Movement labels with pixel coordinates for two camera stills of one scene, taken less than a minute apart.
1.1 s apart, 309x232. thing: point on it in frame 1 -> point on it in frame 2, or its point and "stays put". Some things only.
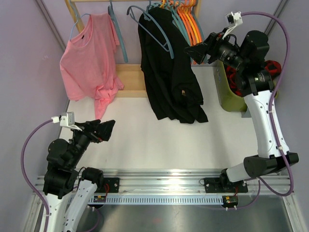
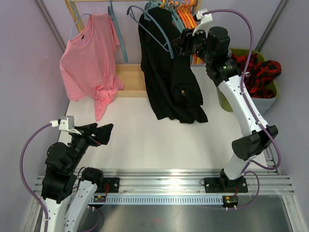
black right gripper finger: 198,56 -> 178,48
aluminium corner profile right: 278,13 stays put
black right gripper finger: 197,50 -> 179,41
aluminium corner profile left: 50,24 stays put
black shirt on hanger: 166,65 stays put
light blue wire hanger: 77,16 stays put
